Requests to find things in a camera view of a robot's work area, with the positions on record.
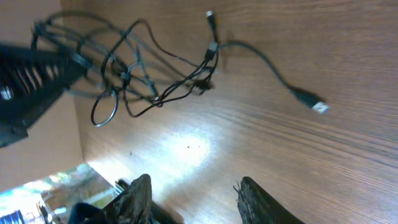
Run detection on black usb cables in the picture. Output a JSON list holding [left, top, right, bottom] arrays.
[[29, 9, 330, 128]]

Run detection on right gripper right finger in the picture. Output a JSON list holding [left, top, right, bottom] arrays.
[[233, 176, 304, 224]]

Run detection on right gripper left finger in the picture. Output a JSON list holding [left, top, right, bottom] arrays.
[[83, 173, 153, 224]]

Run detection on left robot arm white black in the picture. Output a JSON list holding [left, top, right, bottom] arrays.
[[1, 44, 87, 147]]

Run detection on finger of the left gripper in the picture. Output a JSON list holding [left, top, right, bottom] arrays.
[[1, 44, 87, 147]]

